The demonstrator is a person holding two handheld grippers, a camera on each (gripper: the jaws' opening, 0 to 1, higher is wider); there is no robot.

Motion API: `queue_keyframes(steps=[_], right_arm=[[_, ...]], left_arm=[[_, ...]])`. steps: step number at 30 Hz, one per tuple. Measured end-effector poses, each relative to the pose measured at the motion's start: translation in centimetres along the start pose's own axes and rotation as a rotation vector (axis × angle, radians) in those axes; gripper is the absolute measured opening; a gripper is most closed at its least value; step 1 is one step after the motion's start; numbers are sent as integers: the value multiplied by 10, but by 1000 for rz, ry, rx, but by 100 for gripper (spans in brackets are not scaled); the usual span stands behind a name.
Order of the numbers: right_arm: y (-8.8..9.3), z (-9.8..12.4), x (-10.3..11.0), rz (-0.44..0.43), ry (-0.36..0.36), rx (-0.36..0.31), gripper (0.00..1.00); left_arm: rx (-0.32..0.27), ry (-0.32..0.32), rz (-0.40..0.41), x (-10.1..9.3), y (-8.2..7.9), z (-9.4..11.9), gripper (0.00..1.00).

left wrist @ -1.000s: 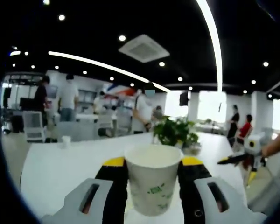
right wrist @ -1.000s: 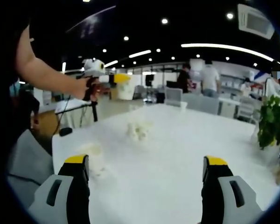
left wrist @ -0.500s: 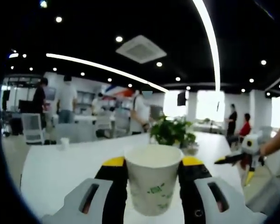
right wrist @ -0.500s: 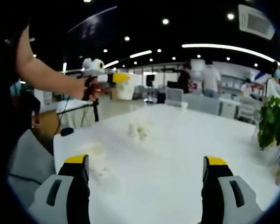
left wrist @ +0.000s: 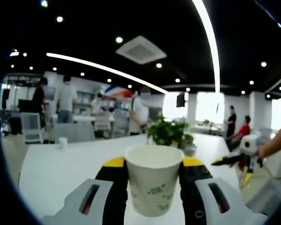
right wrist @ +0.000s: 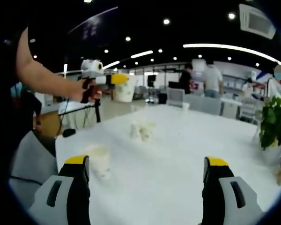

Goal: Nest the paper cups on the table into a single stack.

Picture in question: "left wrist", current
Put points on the curved ceiling light strip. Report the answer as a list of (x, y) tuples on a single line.
[(213, 47), (107, 69)]

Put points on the grey office chair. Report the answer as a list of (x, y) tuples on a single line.
[(267, 199)]

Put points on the small plain paper cup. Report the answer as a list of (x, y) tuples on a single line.
[(63, 143)]

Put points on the green print paper cup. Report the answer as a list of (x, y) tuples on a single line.
[(152, 182)]

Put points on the white storage shelves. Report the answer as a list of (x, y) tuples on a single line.
[(84, 98)]

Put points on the striped wall graphic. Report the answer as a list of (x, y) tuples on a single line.
[(117, 91)]

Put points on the potted green plant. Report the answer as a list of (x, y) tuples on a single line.
[(166, 133)]

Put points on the small beige ornament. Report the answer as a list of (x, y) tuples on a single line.
[(190, 152)]

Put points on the straight ceiling light strip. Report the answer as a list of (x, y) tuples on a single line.
[(14, 54)]

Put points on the black hanging screen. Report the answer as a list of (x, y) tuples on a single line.
[(180, 100)]

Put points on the black monitor on stand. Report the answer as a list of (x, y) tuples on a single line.
[(6, 96)]

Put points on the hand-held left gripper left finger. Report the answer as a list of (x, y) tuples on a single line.
[(71, 218)]

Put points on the ceiling air vent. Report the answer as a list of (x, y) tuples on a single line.
[(141, 49)]

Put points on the black desk monitor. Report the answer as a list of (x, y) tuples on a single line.
[(25, 105)]

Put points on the group of ceiling spotlights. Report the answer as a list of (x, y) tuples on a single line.
[(119, 39)]

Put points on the white table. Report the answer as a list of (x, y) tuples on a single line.
[(61, 168)]

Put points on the wall screen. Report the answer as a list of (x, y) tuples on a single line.
[(52, 93)]

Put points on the grey upholstered chair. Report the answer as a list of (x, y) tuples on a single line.
[(75, 133)]

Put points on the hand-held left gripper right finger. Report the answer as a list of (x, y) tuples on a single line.
[(200, 204)]

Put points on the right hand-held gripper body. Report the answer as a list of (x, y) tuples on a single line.
[(254, 146)]

